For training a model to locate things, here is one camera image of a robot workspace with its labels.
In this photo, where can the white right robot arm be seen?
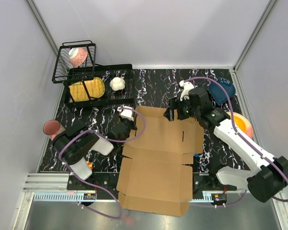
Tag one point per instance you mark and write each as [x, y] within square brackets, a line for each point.
[266, 175]

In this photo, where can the black wire dish rack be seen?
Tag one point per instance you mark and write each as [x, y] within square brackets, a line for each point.
[64, 73]

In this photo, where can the pink plate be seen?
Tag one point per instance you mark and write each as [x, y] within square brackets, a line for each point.
[249, 129]

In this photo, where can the dark blue bowl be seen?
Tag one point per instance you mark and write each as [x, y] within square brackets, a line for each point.
[218, 94]

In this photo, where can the brown cardboard box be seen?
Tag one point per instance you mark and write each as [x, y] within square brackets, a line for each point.
[156, 169]

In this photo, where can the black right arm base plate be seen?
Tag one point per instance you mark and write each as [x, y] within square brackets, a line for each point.
[206, 182]

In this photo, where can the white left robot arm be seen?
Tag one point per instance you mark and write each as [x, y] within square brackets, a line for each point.
[74, 155]

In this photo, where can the orange striped toy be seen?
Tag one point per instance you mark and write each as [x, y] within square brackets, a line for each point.
[90, 165]

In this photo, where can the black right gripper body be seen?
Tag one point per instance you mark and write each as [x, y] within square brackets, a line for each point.
[187, 110]

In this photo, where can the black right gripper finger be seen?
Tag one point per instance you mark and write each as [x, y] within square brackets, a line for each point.
[174, 104]
[171, 114]

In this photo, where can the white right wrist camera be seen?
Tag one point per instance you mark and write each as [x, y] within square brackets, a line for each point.
[187, 86]

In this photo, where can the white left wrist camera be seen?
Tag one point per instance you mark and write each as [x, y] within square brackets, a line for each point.
[126, 112]

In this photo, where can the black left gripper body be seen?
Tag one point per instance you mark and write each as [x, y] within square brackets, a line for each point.
[129, 125]

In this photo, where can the orange bowl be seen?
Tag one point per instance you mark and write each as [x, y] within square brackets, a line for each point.
[239, 122]

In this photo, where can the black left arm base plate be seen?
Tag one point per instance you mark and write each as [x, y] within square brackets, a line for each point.
[104, 179]

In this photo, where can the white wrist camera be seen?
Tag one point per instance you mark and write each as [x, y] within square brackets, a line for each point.
[126, 112]
[187, 86]

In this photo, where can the yellow woven plate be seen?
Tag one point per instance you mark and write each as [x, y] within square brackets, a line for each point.
[87, 90]

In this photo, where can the pink patterned bowl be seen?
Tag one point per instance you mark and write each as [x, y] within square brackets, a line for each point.
[77, 56]

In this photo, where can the pink mug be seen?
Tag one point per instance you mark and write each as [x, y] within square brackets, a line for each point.
[53, 128]

